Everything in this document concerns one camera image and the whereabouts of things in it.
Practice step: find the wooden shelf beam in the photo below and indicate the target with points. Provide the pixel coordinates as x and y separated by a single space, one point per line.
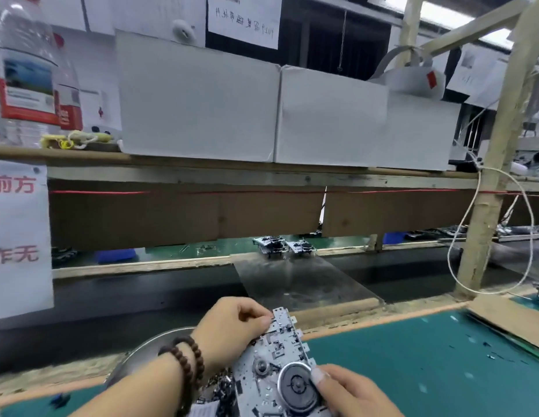
252 173

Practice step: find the small blue cap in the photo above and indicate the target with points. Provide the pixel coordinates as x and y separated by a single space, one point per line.
59 400

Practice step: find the white bag red label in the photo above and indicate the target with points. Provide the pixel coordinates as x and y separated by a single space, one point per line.
413 78

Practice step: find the blue plastic bin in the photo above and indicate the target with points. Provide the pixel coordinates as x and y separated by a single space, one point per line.
394 238
116 255

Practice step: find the flat cardboard piece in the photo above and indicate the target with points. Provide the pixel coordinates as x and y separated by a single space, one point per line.
513 317

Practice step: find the white paper sign red text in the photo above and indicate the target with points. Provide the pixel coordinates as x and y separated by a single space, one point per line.
22 282

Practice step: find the person's left hand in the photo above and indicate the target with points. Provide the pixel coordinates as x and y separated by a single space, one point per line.
230 330

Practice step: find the brown cardboard panel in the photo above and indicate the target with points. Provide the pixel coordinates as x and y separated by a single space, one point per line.
165 221

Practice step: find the pile of small metal parts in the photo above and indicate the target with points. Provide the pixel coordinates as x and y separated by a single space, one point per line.
219 391

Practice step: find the yellow plastic object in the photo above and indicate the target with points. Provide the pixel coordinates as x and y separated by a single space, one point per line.
74 141

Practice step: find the round metal bowl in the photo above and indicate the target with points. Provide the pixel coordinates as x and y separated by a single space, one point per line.
144 347

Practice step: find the person's right hand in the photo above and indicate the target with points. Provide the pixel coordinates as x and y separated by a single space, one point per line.
356 395

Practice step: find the metal mechanism chassis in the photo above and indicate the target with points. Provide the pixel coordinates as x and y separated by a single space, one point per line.
269 351

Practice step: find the black conveyor belt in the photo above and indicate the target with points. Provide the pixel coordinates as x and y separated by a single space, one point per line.
122 308

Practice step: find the wooden post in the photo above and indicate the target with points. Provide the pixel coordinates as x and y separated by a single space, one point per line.
500 152

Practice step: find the finished mechanisms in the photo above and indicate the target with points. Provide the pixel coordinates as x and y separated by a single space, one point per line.
282 247

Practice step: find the bottle with orange label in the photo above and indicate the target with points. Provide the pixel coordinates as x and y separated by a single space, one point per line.
22 91

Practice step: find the clear plastic sheet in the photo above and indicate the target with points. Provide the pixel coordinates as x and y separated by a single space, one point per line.
304 282

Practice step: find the slanted wooden brace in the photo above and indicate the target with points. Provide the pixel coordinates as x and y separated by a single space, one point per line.
474 28

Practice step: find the white rounded object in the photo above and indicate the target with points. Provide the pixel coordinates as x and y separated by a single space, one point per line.
184 32

